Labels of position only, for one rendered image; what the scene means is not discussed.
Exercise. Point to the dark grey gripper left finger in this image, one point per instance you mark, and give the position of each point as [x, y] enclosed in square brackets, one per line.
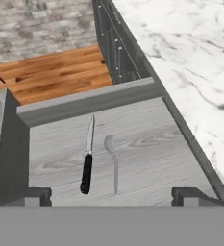
[44, 193]

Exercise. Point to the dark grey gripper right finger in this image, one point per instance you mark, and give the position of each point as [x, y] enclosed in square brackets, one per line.
[179, 193]

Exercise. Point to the grey open drawer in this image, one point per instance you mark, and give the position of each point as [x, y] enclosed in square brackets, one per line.
[148, 153]

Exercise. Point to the silver metal spoon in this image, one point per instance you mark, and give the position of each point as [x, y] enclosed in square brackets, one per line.
[111, 147]

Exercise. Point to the dark grey cupboard run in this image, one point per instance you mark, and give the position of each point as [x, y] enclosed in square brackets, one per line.
[123, 57]

